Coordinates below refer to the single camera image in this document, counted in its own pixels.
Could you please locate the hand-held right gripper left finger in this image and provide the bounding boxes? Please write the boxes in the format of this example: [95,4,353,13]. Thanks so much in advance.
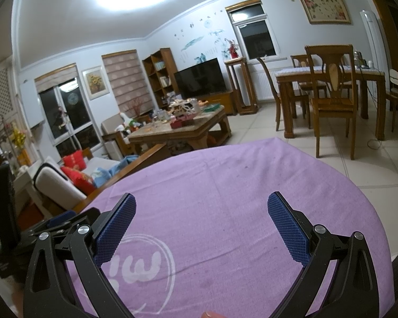
[23,192,137,318]

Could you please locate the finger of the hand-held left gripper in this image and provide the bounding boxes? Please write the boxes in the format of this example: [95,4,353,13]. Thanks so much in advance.
[20,207,100,239]

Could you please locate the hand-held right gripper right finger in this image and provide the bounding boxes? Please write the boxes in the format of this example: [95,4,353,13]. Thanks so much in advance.
[267,191,382,318]

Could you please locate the white side table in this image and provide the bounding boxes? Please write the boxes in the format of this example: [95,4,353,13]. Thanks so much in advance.
[13,167,45,213]

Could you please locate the red cushion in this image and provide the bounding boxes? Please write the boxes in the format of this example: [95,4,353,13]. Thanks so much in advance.
[60,166,97,195]
[62,150,87,170]

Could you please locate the blue cloth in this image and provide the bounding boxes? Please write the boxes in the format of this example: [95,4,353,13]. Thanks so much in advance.
[91,155,143,186]

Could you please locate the yellow flowers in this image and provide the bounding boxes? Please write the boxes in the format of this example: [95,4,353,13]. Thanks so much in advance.
[8,127,29,149]

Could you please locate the wooden sofa with white cushion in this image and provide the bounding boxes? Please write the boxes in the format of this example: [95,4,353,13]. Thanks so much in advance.
[30,142,168,216]

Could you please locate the purple tablecloth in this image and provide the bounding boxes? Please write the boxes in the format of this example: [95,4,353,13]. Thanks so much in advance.
[64,136,393,318]

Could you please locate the wooden armchair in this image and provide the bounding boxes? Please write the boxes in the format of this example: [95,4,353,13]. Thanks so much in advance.
[101,113,153,160]

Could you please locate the glass balcony door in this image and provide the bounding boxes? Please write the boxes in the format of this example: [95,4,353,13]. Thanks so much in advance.
[34,62,103,148]

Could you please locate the white lattice cabinet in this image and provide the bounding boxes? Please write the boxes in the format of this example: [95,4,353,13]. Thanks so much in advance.
[0,63,20,130]

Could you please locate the white goose plush toy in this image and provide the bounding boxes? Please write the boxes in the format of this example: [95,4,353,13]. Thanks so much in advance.
[118,113,141,133]

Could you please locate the red branch decoration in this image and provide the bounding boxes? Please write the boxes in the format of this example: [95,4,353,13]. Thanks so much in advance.
[124,98,146,116]

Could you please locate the red tray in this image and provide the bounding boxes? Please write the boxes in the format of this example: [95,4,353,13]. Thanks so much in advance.
[171,117,198,129]

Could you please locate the wooden coffee table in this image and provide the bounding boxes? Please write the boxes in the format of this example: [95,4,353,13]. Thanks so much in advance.
[128,104,233,154]

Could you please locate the carved wooden basket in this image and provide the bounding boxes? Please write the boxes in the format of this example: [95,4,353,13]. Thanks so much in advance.
[167,99,194,118]

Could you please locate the sunflower painting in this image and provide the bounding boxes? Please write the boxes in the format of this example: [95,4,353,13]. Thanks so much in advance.
[82,65,111,101]

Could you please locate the wooden television cabinet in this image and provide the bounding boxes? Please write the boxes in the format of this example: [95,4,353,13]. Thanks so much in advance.
[199,90,237,116]

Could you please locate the white radiator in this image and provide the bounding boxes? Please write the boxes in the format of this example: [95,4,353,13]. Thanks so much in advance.
[252,68,302,101]

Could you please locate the beige roller blind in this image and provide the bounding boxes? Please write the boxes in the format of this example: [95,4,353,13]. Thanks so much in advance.
[101,49,155,115]

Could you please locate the tall wooden plant stand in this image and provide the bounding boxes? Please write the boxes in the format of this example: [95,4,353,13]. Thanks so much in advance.
[224,57,258,116]

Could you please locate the wooden bookshelf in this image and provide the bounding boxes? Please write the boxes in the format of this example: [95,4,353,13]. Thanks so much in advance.
[142,48,180,107]

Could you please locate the black television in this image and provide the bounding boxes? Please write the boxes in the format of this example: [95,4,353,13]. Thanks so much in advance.
[173,57,227,100]

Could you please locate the wooden dining table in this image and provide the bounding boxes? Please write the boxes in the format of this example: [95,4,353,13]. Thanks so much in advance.
[275,66,386,141]

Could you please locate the white framed window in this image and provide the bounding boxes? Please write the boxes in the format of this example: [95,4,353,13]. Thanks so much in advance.
[225,0,282,62]

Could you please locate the white standing air conditioner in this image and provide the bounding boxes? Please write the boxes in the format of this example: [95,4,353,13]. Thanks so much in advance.
[359,9,385,73]

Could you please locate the framed floral picture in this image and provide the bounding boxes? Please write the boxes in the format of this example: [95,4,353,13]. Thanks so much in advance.
[298,0,351,25]

